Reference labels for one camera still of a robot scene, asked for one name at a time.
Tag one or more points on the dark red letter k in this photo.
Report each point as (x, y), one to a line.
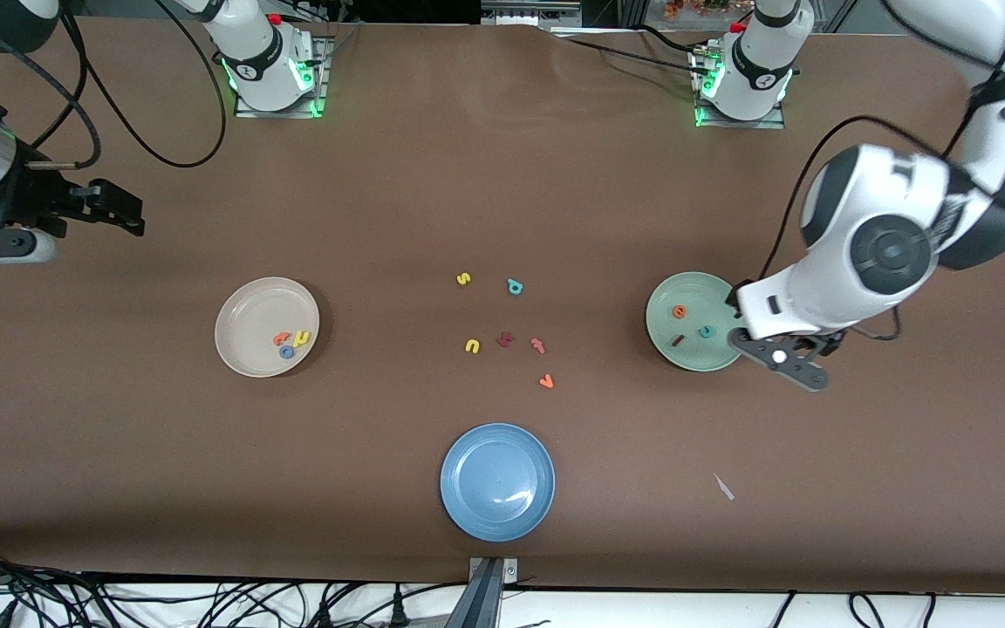
(505, 339)

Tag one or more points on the pale green plate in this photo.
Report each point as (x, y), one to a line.
(694, 292)

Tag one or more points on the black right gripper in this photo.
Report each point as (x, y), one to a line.
(29, 196)

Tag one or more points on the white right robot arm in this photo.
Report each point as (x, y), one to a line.
(263, 61)

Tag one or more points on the yellow letter h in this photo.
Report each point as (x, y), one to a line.
(303, 337)

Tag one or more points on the grey power strip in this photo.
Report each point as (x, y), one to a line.
(537, 13)

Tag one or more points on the orange patterned object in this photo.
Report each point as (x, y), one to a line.
(694, 7)

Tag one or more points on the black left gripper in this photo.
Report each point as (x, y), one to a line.
(828, 350)

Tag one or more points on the black power plug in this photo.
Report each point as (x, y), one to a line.
(398, 610)
(325, 615)

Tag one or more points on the orange letter t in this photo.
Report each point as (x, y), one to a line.
(280, 338)

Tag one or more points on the small grey paper scrap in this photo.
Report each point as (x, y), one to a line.
(723, 488)

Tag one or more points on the blue plate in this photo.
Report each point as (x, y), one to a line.
(497, 482)

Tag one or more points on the brown table cover sheet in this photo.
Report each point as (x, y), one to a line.
(119, 453)

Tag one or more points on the grey metal camera bracket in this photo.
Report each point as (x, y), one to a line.
(489, 580)

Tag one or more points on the beige brown plate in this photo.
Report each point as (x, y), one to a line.
(249, 314)

